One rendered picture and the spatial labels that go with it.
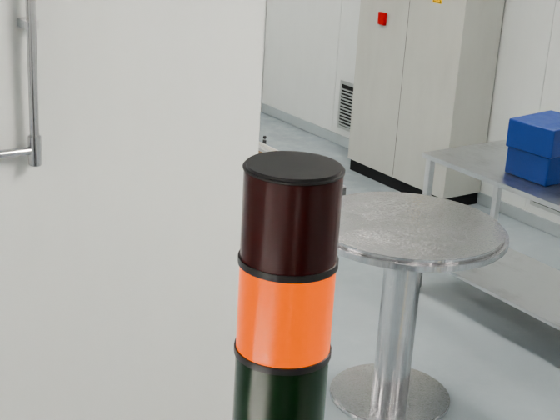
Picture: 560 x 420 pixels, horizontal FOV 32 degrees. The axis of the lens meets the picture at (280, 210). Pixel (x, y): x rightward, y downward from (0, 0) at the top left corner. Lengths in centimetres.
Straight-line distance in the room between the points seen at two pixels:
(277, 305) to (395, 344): 428
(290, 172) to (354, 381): 459
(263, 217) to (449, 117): 702
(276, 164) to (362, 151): 783
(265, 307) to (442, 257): 376
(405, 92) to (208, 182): 572
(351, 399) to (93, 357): 281
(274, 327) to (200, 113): 165
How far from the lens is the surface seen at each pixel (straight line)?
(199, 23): 207
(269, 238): 46
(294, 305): 47
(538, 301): 569
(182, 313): 226
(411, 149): 782
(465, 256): 428
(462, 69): 740
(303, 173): 46
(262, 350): 49
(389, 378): 484
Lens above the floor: 249
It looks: 20 degrees down
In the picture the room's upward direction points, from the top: 3 degrees clockwise
